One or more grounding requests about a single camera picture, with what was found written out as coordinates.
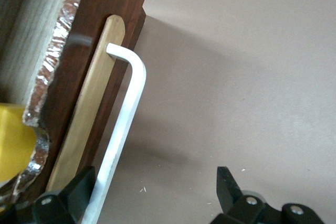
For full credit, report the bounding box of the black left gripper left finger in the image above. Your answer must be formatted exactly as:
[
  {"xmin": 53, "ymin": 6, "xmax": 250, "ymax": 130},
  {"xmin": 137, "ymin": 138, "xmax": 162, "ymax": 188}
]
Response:
[{"xmin": 33, "ymin": 165, "xmax": 97, "ymax": 224}]

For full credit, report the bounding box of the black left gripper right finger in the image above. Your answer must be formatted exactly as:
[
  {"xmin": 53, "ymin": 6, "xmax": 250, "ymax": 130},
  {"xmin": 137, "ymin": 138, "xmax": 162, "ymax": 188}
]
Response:
[{"xmin": 209, "ymin": 166, "xmax": 266, "ymax": 224}]

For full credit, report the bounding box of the yellow block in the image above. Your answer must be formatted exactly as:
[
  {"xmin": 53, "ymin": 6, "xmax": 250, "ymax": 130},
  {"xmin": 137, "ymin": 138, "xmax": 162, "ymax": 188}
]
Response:
[{"xmin": 0, "ymin": 102, "xmax": 38, "ymax": 183}]

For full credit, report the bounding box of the wooden drawer with white handle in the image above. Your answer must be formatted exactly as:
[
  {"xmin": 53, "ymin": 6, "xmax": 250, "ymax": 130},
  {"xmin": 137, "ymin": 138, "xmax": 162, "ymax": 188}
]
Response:
[{"xmin": 0, "ymin": 0, "xmax": 153, "ymax": 224}]

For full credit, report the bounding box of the brown table cloth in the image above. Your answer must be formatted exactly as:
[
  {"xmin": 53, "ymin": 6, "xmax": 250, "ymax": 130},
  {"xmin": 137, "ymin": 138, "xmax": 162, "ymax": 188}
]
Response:
[{"xmin": 93, "ymin": 0, "xmax": 336, "ymax": 224}]

